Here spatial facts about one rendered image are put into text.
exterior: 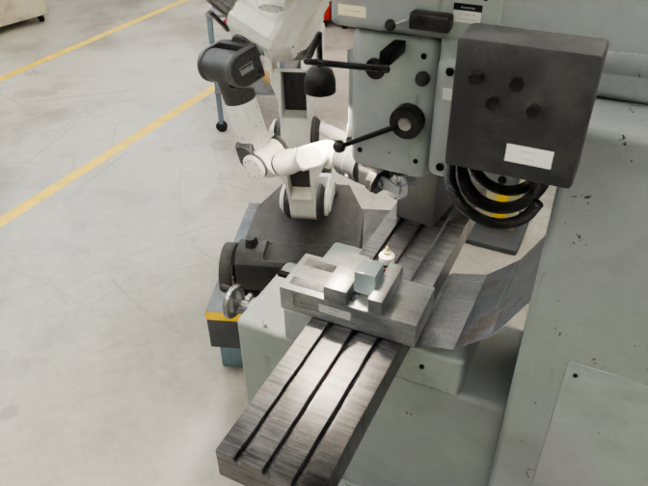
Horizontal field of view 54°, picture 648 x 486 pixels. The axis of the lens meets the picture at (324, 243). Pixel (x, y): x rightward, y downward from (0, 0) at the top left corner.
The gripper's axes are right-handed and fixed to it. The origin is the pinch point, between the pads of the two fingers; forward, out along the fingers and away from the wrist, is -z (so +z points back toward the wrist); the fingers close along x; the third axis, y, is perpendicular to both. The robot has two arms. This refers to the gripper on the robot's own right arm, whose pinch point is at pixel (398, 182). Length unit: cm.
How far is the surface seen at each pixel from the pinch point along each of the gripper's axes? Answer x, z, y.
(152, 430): -43, 77, 125
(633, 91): 4, -46, -35
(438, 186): 25.3, 5.2, 14.3
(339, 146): -15.9, 4.6, -14.1
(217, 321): -9, 75, 89
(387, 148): -9.4, -3.4, -14.1
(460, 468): -6, -33, 75
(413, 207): 22.8, 11.3, 23.0
